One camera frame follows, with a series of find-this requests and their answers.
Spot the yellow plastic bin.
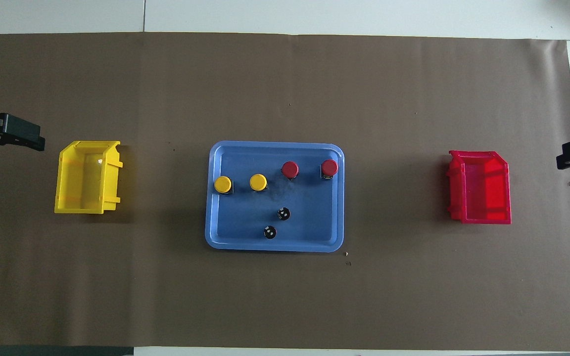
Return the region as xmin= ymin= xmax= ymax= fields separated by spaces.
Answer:
xmin=54 ymin=140 xmax=123 ymax=215

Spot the red plastic bin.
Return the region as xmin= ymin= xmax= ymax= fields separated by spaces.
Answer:
xmin=446 ymin=150 xmax=512 ymax=225

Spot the blue plastic tray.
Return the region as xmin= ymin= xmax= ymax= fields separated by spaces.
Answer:
xmin=205 ymin=141 xmax=345 ymax=253

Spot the brown paper mat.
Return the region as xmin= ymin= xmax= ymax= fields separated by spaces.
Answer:
xmin=0 ymin=32 xmax=570 ymax=352

